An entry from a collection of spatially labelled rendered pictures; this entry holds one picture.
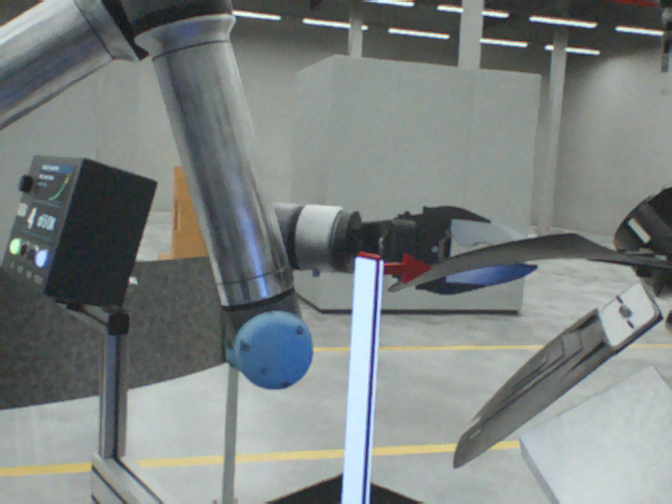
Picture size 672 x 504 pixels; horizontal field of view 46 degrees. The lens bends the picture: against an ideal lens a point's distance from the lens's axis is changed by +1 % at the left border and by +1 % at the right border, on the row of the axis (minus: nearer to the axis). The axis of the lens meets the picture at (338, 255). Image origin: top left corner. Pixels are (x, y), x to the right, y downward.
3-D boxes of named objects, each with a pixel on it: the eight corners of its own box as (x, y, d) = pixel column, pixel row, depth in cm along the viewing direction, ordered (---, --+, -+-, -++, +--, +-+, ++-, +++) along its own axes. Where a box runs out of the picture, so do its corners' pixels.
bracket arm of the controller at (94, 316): (130, 334, 103) (130, 312, 103) (107, 336, 101) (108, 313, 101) (76, 304, 122) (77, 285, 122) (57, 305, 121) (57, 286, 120)
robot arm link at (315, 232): (298, 201, 85) (291, 276, 85) (338, 204, 83) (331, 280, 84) (321, 207, 92) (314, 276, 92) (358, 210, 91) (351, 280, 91)
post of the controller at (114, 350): (126, 456, 105) (130, 311, 103) (103, 460, 103) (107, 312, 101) (118, 449, 107) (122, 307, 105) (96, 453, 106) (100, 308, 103)
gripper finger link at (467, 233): (543, 224, 84) (457, 222, 87) (540, 221, 78) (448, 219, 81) (542, 253, 84) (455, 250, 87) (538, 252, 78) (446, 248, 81)
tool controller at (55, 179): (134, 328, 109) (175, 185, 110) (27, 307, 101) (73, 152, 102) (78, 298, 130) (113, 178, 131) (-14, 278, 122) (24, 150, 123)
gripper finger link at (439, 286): (491, 256, 81) (410, 245, 84) (489, 256, 80) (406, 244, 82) (484, 301, 81) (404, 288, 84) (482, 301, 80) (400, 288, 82)
